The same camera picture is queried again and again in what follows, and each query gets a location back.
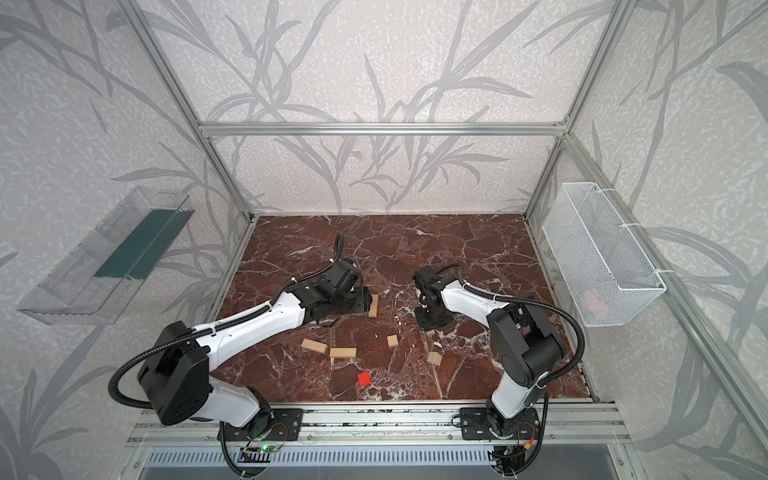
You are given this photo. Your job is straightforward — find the clear plastic wall bin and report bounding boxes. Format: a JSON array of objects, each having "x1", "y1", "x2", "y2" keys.
[{"x1": 17, "y1": 187, "x2": 195, "y2": 325}]

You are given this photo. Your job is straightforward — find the aluminium front rail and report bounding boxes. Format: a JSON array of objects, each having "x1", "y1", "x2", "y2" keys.
[{"x1": 125, "y1": 400, "x2": 631, "y2": 447}]

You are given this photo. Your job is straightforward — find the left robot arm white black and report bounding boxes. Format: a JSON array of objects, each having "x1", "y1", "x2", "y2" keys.
[{"x1": 108, "y1": 259, "x2": 372, "y2": 427}]

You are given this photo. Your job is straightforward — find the red cube block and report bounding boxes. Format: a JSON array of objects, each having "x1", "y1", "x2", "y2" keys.
[{"x1": 357, "y1": 372, "x2": 372, "y2": 387}]

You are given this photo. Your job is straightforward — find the small wood cube right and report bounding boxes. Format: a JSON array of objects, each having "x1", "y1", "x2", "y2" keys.
[{"x1": 427, "y1": 352, "x2": 443, "y2": 366}]

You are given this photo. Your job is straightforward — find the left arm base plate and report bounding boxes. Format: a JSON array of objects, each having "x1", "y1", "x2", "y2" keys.
[{"x1": 217, "y1": 408, "x2": 304, "y2": 442}]

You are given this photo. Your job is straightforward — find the wood block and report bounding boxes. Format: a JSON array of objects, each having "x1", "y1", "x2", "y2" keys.
[
  {"x1": 368, "y1": 294, "x2": 379, "y2": 318},
  {"x1": 301, "y1": 338, "x2": 329, "y2": 355},
  {"x1": 329, "y1": 348, "x2": 357, "y2": 359}
]

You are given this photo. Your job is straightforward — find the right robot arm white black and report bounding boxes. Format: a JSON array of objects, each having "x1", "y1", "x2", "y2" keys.
[{"x1": 413, "y1": 266, "x2": 586, "y2": 438}]

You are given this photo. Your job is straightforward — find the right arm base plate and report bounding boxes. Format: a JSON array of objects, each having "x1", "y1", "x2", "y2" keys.
[{"x1": 459, "y1": 407, "x2": 540, "y2": 443}]

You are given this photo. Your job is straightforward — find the white wire mesh basket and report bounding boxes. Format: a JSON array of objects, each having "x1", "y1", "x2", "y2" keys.
[{"x1": 543, "y1": 182, "x2": 667, "y2": 327}]

